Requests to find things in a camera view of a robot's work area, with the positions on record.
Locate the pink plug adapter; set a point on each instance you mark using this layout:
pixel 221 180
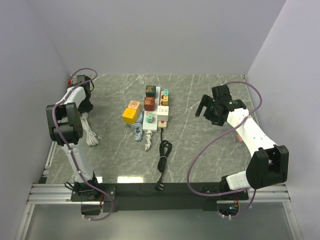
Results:
pixel 239 138

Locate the red-brown cube adapter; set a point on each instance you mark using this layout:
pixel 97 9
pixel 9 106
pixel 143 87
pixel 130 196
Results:
pixel 149 104

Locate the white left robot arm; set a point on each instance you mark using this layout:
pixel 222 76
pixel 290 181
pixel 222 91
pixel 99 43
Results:
pixel 65 124

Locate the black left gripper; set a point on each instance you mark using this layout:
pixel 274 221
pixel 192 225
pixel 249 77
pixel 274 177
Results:
pixel 87 108

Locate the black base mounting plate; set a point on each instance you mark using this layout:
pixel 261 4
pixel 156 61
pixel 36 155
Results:
pixel 144 196

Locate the yellow cube socket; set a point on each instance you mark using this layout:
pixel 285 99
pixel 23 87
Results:
pixel 130 116

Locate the mint green plug adapter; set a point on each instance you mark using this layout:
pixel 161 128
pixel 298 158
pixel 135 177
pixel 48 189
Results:
pixel 151 117

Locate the small white power strip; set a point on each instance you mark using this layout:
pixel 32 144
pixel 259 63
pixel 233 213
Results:
pixel 91 138

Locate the teal usb charger cube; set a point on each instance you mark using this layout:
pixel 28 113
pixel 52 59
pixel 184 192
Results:
pixel 166 92

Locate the yellow usb charger cube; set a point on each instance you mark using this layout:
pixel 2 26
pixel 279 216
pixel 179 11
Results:
pixel 165 99

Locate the aluminium frame rail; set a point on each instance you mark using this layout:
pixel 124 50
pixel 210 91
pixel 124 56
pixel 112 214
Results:
pixel 46 193

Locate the beige power strip red sockets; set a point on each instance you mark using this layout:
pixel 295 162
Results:
pixel 162 124

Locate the green cube adapter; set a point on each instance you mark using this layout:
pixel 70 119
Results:
pixel 150 91

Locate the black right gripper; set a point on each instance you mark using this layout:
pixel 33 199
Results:
pixel 207 101

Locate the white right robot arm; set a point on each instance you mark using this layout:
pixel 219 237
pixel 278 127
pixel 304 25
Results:
pixel 269 162

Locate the white cube adapter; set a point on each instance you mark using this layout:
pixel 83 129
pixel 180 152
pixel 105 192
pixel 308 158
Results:
pixel 163 113

